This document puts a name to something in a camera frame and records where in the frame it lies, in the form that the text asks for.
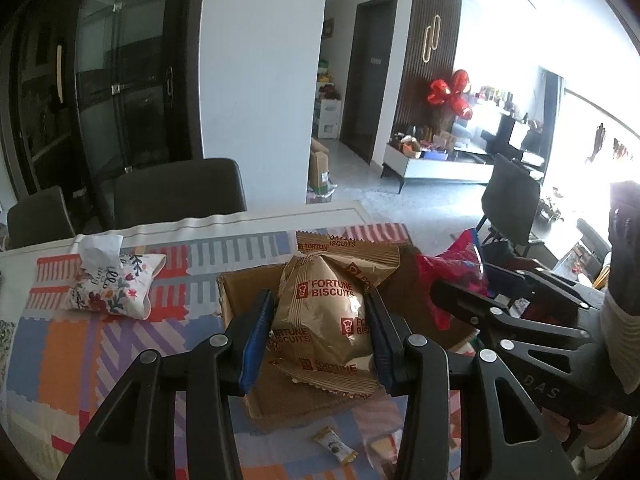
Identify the red foil balloons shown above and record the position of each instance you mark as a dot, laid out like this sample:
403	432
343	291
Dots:
445	92

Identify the person's leg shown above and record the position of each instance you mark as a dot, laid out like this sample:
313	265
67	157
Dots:
595	435

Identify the red snack packet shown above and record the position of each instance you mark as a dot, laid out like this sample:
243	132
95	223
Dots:
447	265

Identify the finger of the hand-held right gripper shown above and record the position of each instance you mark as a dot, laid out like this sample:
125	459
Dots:
530	330
545	287

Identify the dark dining chair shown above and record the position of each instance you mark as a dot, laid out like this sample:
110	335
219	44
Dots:
42	217
180	192

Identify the floral tissue pouch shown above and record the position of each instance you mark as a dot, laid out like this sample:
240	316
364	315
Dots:
112	285

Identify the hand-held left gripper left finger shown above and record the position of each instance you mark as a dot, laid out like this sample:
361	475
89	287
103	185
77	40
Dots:
257	332

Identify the pile of assorted boxes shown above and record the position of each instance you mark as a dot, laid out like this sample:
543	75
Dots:
422	144

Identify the puffy golden biscuit packet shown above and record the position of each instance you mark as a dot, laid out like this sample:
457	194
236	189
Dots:
320	315

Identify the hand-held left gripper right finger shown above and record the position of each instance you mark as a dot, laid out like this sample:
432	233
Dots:
384	347

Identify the dark glass door cabinet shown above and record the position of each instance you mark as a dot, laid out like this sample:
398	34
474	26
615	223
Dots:
125	60

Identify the flat golden biscuit packet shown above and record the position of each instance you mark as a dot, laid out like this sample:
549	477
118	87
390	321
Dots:
360	255

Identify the white tissue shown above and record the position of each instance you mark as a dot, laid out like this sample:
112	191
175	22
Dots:
100	250

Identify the white storage box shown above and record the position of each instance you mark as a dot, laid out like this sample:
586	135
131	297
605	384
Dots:
329	120

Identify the small golden candy packet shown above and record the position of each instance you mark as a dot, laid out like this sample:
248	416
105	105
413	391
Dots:
334	446

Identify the black swivel chair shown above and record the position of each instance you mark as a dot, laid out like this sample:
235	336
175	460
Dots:
510	195

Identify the brown cardboard box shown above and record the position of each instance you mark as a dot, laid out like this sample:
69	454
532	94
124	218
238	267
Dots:
295	410

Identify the dark door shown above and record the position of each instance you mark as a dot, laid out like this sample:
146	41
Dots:
367	75

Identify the clear wrapped snack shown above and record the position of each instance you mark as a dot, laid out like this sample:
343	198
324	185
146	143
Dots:
385	452

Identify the white low console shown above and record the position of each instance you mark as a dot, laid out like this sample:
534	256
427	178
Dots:
440	170

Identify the gold wall ornament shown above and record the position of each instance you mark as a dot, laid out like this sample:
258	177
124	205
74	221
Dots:
431	40

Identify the colourful patterned tablecloth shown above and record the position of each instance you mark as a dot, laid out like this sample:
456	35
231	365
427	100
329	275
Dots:
75	365

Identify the dark slatted wall panel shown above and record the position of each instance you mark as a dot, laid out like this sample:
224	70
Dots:
435	25

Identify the tall cardboard carton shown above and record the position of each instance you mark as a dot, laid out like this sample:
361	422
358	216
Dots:
319	167

